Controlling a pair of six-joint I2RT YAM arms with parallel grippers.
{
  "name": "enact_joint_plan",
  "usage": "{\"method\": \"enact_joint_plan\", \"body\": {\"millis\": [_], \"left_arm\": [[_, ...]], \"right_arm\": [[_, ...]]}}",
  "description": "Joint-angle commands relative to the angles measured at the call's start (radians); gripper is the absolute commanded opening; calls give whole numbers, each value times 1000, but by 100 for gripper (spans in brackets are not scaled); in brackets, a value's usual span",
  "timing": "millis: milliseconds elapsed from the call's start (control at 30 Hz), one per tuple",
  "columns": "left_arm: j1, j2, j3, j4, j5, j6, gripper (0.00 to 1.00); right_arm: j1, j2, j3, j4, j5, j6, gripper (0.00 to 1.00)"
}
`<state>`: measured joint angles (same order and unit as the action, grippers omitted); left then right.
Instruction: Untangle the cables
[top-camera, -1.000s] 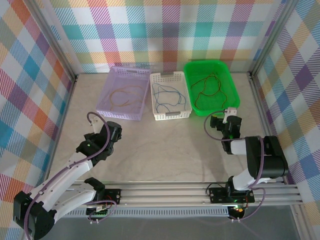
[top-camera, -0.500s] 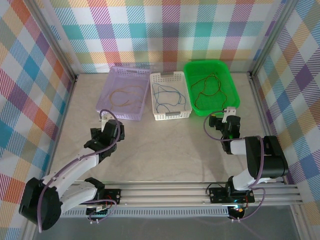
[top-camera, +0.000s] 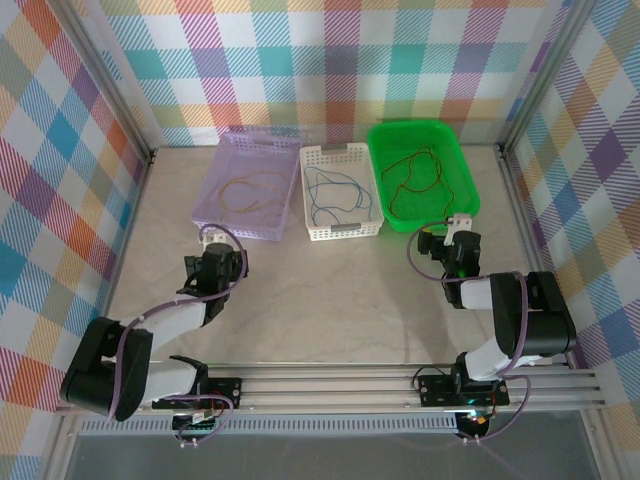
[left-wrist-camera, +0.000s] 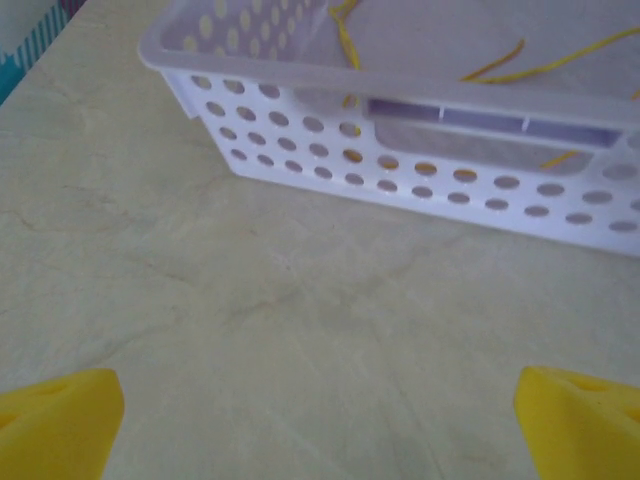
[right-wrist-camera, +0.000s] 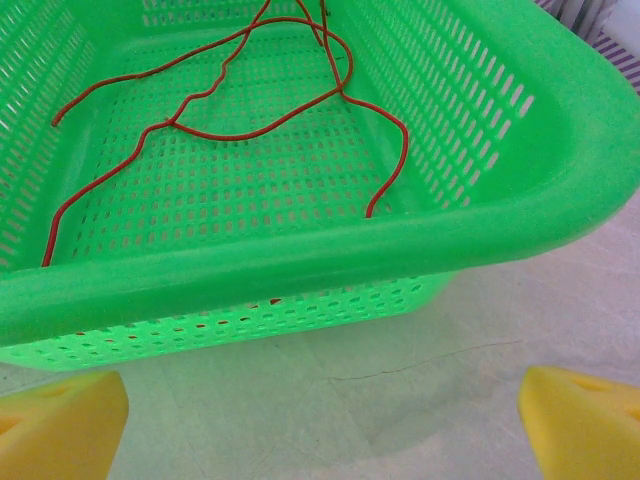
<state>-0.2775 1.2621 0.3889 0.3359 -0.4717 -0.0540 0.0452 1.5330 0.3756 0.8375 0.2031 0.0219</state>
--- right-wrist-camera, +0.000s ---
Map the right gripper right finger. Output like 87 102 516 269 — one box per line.
517 364 640 480

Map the thin red cable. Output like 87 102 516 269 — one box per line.
49 16 355 141
292 0 410 219
42 0 274 268

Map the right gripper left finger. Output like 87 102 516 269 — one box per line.
0 369 130 480

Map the green plastic basket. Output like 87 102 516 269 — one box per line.
0 0 640 374

